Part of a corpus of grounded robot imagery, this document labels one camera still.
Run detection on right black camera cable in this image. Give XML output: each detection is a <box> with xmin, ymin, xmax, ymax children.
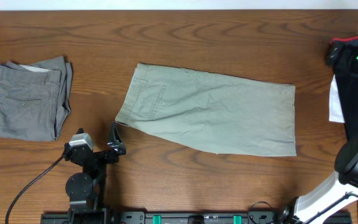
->
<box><xmin>247</xmin><ymin>201</ymin><xmax>279</xmax><ymax>224</ymax></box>

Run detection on left black camera cable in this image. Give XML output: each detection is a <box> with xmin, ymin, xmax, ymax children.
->
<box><xmin>4</xmin><ymin>154</ymin><xmax>67</xmax><ymax>224</ymax></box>

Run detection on light khaki shorts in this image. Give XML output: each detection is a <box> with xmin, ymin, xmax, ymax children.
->
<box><xmin>116</xmin><ymin>64</ymin><xmax>296</xmax><ymax>157</ymax></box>

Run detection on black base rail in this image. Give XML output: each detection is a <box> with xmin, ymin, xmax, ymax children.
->
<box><xmin>40</xmin><ymin>210</ymin><xmax>353</xmax><ymax>224</ymax></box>

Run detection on folded grey trousers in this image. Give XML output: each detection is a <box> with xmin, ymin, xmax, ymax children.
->
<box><xmin>0</xmin><ymin>56</ymin><xmax>73</xmax><ymax>141</ymax></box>

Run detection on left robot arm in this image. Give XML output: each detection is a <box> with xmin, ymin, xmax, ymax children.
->
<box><xmin>62</xmin><ymin>122</ymin><xmax>126</xmax><ymax>223</ymax></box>

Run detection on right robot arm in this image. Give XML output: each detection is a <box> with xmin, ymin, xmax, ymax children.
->
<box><xmin>273</xmin><ymin>34</ymin><xmax>358</xmax><ymax>223</ymax></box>

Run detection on black garment with red waistband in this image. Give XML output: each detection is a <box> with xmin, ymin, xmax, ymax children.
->
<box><xmin>325</xmin><ymin>35</ymin><xmax>358</xmax><ymax>224</ymax></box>

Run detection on black camera cable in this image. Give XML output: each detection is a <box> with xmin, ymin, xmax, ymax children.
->
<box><xmin>4</xmin><ymin>154</ymin><xmax>67</xmax><ymax>224</ymax></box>
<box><xmin>247</xmin><ymin>201</ymin><xmax>279</xmax><ymax>224</ymax></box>

